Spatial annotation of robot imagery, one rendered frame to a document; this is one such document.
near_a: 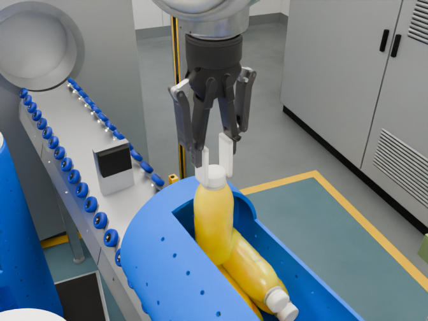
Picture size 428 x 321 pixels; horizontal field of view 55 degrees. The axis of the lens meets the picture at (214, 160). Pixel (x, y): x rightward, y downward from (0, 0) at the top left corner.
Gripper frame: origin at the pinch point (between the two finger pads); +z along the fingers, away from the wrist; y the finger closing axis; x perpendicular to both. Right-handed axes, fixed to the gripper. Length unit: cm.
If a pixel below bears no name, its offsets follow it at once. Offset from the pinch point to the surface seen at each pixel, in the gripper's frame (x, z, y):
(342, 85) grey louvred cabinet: -121, 76, -177
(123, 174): -51, 35, -1
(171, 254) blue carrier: 2.2, 13.6, 9.7
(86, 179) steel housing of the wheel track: -62, 41, 7
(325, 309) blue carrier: 17.2, 27.3, -12.7
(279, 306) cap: 13.8, 24.4, -4.6
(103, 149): -51, 25, 3
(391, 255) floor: -34, 133, -136
